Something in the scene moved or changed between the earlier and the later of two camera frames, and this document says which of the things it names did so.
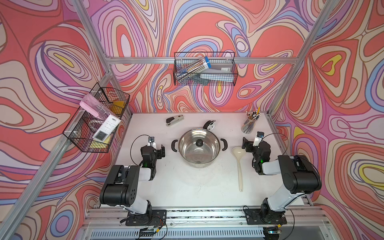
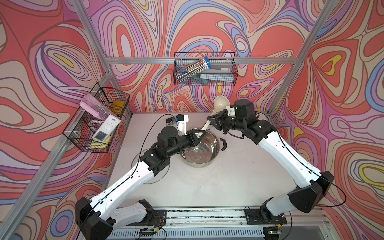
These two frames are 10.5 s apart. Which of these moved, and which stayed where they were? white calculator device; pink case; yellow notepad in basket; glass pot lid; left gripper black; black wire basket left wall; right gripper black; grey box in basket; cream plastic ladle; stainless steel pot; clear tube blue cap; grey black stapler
Moved: left gripper black; cream plastic ladle; glass pot lid; right gripper black
Stayed: grey black stapler; white calculator device; clear tube blue cap; black wire basket left wall; stainless steel pot; grey box in basket; pink case; yellow notepad in basket
